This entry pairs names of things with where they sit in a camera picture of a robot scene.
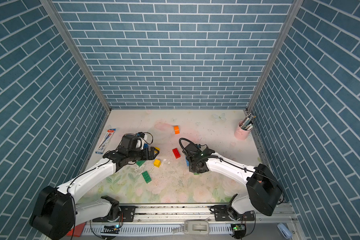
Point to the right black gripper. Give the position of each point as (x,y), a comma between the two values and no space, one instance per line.
(192,170)

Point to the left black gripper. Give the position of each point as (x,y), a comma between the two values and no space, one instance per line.
(152,156)

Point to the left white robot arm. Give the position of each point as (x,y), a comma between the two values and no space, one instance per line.
(57,210)

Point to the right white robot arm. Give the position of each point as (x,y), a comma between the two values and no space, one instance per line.
(264,191)

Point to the yellow square lego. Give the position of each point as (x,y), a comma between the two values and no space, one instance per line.
(157,163)

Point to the green long lego upper-left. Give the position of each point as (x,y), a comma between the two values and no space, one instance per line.
(140,163)

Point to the red long lego brick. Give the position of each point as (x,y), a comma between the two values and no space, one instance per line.
(176,153)

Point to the green long lego lower-left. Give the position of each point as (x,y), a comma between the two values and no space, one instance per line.
(146,177)

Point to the orange half-round lego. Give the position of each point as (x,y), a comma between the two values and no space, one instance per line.
(176,130)

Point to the pen package box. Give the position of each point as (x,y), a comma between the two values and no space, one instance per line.
(105,141)

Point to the pink pen cup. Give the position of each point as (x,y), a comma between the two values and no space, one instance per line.
(241,134)

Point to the pens in cup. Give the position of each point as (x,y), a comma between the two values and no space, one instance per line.
(248,122)

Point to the light blue object corner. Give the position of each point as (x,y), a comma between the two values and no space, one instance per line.
(286,233)

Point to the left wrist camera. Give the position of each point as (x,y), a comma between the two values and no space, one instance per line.
(142,140)

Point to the grey clamp handle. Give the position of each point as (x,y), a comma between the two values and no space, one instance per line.
(200,228)

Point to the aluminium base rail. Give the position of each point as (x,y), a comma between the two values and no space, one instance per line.
(160,219)

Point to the red tool on rail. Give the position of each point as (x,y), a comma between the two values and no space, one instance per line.
(77,232)

